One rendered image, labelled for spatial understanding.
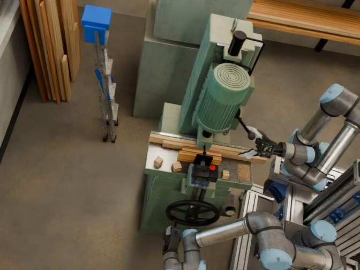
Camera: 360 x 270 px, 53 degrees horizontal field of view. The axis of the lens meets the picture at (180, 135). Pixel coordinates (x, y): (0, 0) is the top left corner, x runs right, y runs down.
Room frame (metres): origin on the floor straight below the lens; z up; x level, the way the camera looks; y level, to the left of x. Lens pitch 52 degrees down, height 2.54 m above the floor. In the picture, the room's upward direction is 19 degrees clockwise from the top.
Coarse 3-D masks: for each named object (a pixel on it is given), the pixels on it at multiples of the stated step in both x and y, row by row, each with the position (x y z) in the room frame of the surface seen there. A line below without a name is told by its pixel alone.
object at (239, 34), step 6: (234, 36) 1.31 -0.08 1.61; (240, 36) 1.31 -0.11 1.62; (246, 36) 1.33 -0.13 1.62; (234, 42) 1.30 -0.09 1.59; (240, 42) 1.30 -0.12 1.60; (228, 48) 1.33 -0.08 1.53; (234, 48) 1.30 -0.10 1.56; (240, 48) 1.31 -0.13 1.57; (228, 54) 1.30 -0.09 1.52; (234, 54) 1.30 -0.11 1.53; (240, 54) 1.33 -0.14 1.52; (228, 60) 1.30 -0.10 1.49; (234, 60) 1.30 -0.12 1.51; (240, 60) 1.30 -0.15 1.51
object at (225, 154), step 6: (162, 144) 1.15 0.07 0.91; (168, 144) 1.15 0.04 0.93; (174, 144) 1.16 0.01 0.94; (180, 144) 1.17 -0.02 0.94; (186, 144) 1.19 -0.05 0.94; (216, 150) 1.21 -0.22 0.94; (222, 150) 1.23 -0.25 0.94; (222, 156) 1.21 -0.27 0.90; (228, 156) 1.22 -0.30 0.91; (234, 156) 1.23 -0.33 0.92; (252, 156) 1.25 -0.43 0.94; (258, 156) 1.27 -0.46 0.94; (258, 162) 1.26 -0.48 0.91; (264, 162) 1.26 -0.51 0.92
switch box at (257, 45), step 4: (256, 36) 1.56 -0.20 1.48; (260, 36) 1.57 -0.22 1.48; (256, 44) 1.50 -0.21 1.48; (260, 44) 1.51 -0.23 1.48; (256, 48) 1.49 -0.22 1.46; (260, 48) 1.49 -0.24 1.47; (256, 52) 1.49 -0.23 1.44; (252, 56) 1.49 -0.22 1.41; (256, 56) 1.49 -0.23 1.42; (252, 60) 1.49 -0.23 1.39; (252, 64) 1.49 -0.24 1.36
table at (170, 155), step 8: (152, 144) 1.14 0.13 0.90; (160, 144) 1.16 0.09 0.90; (152, 152) 1.09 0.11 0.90; (160, 152) 1.10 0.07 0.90; (168, 152) 1.12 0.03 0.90; (176, 152) 1.14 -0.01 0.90; (152, 160) 1.04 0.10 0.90; (168, 160) 1.07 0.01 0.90; (176, 160) 1.09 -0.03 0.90; (224, 160) 1.19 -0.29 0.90; (232, 160) 1.21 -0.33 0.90; (240, 160) 1.23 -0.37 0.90; (152, 168) 0.99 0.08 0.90; (160, 168) 1.01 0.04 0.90; (168, 168) 1.02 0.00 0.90; (184, 168) 1.06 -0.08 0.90; (224, 168) 1.14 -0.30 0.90; (232, 168) 1.16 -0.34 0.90; (168, 176) 1.00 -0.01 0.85; (176, 176) 1.01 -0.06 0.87; (184, 176) 1.02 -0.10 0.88; (232, 176) 1.11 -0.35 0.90; (184, 184) 0.98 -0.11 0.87; (216, 184) 1.06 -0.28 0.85; (224, 184) 1.07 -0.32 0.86; (232, 184) 1.07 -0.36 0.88; (240, 184) 1.08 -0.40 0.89; (248, 184) 1.09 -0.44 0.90; (184, 192) 0.93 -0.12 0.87
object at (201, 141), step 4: (200, 128) 1.22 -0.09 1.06; (200, 132) 1.20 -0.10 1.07; (200, 136) 1.17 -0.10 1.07; (212, 136) 1.20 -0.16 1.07; (200, 140) 1.14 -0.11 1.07; (204, 140) 1.15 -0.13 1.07; (208, 140) 1.16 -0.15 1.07; (212, 140) 1.17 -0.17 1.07; (200, 144) 1.14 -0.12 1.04; (204, 144) 1.15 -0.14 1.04; (208, 144) 1.15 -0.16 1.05; (200, 148) 1.14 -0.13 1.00; (208, 148) 1.15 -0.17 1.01
